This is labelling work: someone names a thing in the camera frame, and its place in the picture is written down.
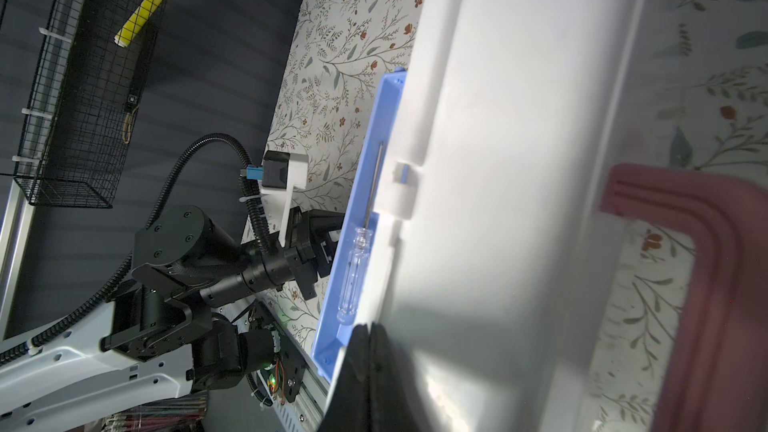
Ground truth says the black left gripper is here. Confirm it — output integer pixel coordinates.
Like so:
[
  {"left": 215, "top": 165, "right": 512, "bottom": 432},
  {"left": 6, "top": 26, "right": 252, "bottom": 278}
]
[{"left": 241, "top": 207, "right": 345, "bottom": 300}]

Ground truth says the clear handle screwdriver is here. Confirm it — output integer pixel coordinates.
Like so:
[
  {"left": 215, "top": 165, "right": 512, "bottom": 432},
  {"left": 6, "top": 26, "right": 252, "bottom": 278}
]
[{"left": 337, "top": 142, "right": 385, "bottom": 325}]

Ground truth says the black corrugated cable hose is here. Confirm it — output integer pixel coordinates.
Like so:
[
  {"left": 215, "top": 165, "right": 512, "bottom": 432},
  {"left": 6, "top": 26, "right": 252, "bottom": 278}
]
[{"left": 0, "top": 133, "right": 271, "bottom": 367}]

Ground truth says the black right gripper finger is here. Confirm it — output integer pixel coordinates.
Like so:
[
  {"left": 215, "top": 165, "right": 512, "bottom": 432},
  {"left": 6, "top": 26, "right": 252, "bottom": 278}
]
[{"left": 318, "top": 323, "right": 383, "bottom": 432}]

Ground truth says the white blue tool box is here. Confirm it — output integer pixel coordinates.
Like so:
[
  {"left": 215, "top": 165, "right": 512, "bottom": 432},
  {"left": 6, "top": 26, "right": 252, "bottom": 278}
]
[{"left": 310, "top": 0, "right": 661, "bottom": 432}]

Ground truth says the pink tool box handle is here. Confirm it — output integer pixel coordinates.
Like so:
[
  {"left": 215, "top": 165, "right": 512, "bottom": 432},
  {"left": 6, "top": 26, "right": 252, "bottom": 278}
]
[{"left": 601, "top": 163, "right": 767, "bottom": 431}]

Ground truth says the black wire mesh basket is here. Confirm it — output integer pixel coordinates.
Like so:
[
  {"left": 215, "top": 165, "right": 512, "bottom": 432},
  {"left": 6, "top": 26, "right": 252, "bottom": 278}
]
[{"left": 12, "top": 0, "right": 166, "bottom": 209}]

